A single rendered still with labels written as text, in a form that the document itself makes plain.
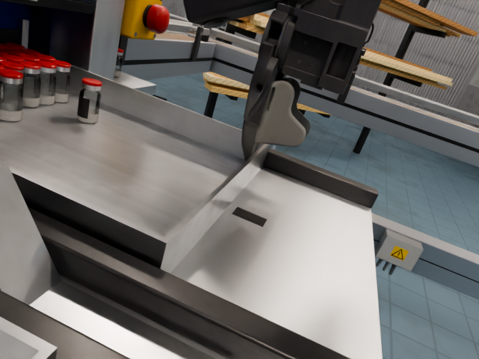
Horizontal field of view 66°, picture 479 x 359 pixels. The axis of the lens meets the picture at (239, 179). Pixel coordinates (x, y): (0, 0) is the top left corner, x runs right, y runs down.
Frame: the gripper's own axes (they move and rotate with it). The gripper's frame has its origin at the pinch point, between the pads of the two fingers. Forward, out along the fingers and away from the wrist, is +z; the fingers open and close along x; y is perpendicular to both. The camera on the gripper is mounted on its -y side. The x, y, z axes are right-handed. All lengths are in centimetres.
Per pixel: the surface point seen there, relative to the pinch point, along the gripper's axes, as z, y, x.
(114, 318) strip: 3.4, 0.7, -23.0
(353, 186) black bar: 1.7, 12.3, 6.4
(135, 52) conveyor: 1.1, -35.5, 34.9
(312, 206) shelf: 3.6, 8.7, 0.5
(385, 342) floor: 91, 63, 100
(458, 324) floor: 91, 102, 137
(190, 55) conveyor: 2, -35, 63
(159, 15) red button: -8.6, -21.6, 16.5
